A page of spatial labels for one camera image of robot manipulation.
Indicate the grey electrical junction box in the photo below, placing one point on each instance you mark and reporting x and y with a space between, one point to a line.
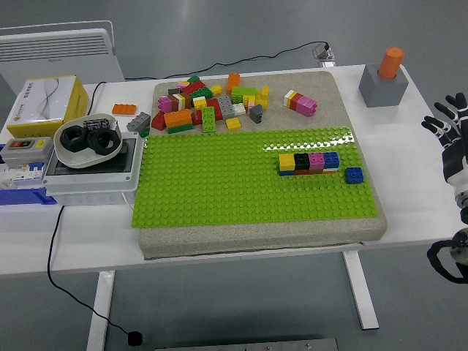
95 181

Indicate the tall orange toy brick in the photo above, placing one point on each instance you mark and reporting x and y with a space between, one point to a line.
233 83

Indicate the light grey toy brick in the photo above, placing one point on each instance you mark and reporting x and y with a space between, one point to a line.
226 106

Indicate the grey cube block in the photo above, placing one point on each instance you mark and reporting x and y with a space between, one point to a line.
384 91

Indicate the lime green toy brick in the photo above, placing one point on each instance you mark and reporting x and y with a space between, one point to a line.
243 94

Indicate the small dark green toy brick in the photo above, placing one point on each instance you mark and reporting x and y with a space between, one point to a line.
145 132

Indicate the yellow flat plate brick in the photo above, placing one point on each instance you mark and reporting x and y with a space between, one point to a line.
233 124

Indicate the long grey toy brick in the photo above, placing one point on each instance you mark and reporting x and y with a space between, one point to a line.
139 122

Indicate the tall yellow toy brick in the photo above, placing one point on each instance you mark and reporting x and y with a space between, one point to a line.
262 97

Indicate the grey metal plate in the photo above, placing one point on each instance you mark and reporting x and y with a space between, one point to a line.
248 345

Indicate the dark red flat toy brick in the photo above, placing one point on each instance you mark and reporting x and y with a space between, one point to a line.
316 171

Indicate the yellow square toy brick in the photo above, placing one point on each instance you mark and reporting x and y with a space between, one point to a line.
287 161

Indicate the small pink toy brick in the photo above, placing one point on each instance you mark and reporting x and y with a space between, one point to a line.
251 107

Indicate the dark grey sloped toy brick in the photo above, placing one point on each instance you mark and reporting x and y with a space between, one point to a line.
256 114

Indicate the long red toy brick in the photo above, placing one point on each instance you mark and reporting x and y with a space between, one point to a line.
194 87

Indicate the white circuit breaker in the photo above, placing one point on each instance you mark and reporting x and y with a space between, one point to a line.
22 175

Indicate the small dark grey toy brick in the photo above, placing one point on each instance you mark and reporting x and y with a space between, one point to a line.
173 90

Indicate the green and white toy brick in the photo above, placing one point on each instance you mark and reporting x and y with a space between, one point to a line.
201 94

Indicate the long orange toy brick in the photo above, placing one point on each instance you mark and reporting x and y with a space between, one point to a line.
178 117

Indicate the red sloped toy brick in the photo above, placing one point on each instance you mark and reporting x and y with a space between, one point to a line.
158 121

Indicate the grey-beige foam mat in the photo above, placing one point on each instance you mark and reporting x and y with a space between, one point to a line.
311 120

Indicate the lime green flat plate brick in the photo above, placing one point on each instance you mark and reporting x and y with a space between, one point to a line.
208 119

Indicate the white panel heater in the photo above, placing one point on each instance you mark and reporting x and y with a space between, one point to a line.
55 51

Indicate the yellow and white tissue box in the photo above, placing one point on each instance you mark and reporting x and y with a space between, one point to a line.
44 104

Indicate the orange flat toy brick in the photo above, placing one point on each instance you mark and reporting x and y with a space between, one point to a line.
124 109

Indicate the brown and white brick stack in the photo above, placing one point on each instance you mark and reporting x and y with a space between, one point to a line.
181 101

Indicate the long dark green toy brick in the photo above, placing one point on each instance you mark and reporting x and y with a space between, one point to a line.
180 128

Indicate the white flat toy brick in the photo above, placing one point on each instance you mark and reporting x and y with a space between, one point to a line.
331 170

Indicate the green studded baseplate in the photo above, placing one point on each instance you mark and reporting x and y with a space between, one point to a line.
219 175

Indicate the blue flat toy brick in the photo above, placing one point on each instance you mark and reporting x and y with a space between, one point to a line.
287 173

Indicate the metal floor socket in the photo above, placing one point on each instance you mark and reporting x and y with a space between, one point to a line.
323 55

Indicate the blue toy brick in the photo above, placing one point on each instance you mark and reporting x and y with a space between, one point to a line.
354 175
331 159
287 173

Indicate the white oval bowl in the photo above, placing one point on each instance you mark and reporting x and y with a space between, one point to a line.
78 159

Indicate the pink and yellow toy brick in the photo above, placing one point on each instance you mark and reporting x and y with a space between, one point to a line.
183 85

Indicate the black toy brick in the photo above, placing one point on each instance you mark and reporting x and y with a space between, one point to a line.
302 161

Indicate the grey push-button switch box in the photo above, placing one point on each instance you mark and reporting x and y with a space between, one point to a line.
25 150

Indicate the white table leg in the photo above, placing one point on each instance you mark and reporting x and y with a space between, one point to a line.
100 311
360 292

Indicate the white and yellow toy brick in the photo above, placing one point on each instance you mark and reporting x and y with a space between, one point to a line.
289 98

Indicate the large black plastic nut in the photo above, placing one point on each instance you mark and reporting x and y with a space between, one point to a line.
74 138
103 142

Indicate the orange cylinder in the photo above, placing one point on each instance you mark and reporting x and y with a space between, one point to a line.
390 63

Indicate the orange-red flat toy brick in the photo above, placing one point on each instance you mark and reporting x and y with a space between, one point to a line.
302 172

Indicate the small purple circuit board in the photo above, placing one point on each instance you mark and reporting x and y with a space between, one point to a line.
96 123

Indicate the magenta square toy brick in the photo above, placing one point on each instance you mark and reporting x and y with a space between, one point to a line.
316 161

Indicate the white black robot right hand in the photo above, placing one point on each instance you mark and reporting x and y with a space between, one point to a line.
455 157

